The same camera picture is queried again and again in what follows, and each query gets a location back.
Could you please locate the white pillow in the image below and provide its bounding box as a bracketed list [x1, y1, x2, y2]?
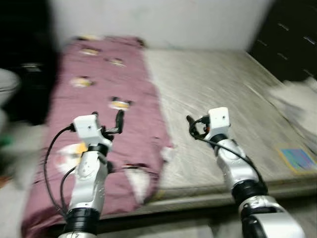
[269, 78, 317, 145]

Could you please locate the colourful children's picture book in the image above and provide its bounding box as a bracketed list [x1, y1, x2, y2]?
[277, 145, 317, 176]

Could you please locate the quilted white mattress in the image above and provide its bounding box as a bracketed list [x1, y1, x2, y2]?
[143, 48, 317, 200]

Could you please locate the purple Mickey Mouse blanket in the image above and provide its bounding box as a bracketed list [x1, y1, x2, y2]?
[20, 35, 174, 238]

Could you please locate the white round object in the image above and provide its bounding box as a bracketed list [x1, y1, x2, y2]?
[0, 68, 21, 108]

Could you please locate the black cabinet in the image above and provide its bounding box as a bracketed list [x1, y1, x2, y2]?
[0, 0, 60, 125]

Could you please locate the dark tufted headboard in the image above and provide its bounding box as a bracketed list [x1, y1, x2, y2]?
[247, 0, 317, 83]

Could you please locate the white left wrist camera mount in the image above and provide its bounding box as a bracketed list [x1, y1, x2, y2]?
[72, 115, 107, 147]

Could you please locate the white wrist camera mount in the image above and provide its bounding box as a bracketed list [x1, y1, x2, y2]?
[72, 115, 107, 147]
[208, 107, 231, 137]

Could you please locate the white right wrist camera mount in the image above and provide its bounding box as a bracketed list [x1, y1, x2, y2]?
[208, 107, 231, 137]

